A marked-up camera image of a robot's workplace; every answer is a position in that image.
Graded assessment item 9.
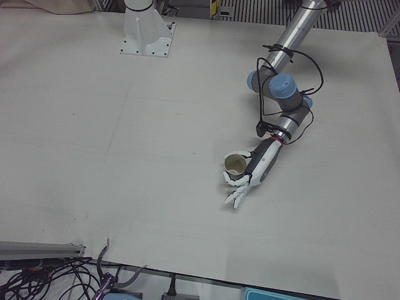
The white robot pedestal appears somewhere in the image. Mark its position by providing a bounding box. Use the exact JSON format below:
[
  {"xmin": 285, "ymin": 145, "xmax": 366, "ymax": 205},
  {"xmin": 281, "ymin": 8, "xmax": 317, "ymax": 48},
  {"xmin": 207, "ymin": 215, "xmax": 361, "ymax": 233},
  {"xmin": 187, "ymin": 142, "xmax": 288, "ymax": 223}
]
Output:
[{"xmin": 119, "ymin": 0, "xmax": 177, "ymax": 59}]

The beige paper cup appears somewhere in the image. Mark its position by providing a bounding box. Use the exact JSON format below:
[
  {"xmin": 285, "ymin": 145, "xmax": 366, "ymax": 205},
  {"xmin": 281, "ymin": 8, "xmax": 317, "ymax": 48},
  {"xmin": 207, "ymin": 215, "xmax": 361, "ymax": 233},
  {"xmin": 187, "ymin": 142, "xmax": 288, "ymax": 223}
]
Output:
[{"xmin": 222, "ymin": 152, "xmax": 248, "ymax": 182}]

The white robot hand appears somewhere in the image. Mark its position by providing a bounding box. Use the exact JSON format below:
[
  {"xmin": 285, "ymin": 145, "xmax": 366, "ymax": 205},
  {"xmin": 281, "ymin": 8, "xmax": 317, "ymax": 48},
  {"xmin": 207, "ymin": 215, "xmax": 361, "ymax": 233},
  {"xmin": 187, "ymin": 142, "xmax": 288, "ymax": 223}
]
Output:
[{"xmin": 222, "ymin": 136, "xmax": 284, "ymax": 210}]

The aluminium profile post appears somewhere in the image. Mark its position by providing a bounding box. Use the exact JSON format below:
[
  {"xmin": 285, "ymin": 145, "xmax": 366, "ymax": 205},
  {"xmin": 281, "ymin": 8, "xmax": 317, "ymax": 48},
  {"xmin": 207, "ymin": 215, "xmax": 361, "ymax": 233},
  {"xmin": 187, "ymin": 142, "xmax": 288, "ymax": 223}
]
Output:
[{"xmin": 0, "ymin": 240, "xmax": 87, "ymax": 261}]

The metal claw tool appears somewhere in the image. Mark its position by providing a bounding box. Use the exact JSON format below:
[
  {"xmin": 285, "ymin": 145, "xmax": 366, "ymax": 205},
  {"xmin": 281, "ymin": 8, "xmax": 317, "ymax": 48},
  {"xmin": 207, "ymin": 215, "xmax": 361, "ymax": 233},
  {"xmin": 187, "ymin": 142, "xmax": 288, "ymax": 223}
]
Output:
[{"xmin": 92, "ymin": 238, "xmax": 148, "ymax": 300}]

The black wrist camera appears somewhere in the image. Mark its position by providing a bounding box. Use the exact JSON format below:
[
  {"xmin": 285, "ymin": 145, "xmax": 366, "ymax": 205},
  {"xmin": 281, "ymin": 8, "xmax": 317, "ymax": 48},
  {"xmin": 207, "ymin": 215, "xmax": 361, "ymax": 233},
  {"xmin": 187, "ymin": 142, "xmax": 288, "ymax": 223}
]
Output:
[{"xmin": 256, "ymin": 121, "xmax": 273, "ymax": 138}]

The beige cloth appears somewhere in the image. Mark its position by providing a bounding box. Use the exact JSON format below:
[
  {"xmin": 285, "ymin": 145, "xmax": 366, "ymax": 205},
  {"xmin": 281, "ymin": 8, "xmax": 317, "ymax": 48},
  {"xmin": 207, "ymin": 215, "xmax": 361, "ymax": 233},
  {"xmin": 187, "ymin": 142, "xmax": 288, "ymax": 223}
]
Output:
[{"xmin": 26, "ymin": 0, "xmax": 101, "ymax": 15}]

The dark grey box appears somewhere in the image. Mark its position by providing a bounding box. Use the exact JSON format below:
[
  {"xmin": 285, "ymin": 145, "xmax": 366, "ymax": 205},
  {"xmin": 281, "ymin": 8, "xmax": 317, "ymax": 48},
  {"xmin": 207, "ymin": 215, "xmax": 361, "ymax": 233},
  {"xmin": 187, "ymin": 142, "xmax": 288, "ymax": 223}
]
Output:
[{"xmin": 160, "ymin": 292, "xmax": 199, "ymax": 300}]

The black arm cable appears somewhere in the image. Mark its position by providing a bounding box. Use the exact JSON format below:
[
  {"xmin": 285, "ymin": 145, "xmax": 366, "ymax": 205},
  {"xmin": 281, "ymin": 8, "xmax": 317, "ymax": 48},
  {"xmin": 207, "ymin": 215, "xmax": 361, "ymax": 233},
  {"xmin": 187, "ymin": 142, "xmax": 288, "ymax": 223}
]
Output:
[{"xmin": 256, "ymin": 44, "xmax": 325, "ymax": 145}]

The light blue plastic bin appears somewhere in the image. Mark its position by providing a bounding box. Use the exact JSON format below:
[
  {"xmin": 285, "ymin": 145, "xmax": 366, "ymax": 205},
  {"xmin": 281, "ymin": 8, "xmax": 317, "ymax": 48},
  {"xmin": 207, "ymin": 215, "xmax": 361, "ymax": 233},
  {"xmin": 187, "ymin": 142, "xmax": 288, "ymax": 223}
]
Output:
[{"xmin": 243, "ymin": 287, "xmax": 299, "ymax": 300}]

